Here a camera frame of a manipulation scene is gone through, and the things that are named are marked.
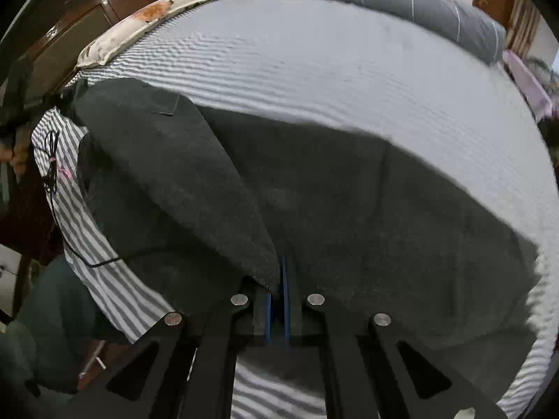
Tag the left hand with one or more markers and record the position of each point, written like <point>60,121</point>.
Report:
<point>17,156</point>

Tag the purple cloth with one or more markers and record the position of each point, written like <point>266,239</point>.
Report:
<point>537,97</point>

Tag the green sleeve left forearm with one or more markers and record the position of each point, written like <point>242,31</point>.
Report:
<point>44,349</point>

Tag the dark wooden headboard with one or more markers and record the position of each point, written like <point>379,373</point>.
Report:
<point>48,35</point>

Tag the grey white striped bed sheet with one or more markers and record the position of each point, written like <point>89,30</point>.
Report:
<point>353,68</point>

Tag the black denim pants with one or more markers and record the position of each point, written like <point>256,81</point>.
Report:
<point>194,199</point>

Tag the floral white pillow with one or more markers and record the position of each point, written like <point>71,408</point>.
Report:
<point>128,31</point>

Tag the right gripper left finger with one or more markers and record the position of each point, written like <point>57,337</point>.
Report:
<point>184,366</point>

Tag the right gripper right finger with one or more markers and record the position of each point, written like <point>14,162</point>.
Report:
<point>371,366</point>

